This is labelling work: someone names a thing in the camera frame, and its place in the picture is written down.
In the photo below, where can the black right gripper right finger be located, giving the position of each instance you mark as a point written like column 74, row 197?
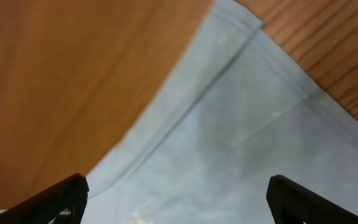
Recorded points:
column 291, row 203

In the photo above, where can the light blue t-shirt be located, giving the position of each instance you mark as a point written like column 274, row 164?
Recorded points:
column 235, row 111

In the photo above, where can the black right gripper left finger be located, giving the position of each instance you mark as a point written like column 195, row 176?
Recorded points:
column 64, row 202

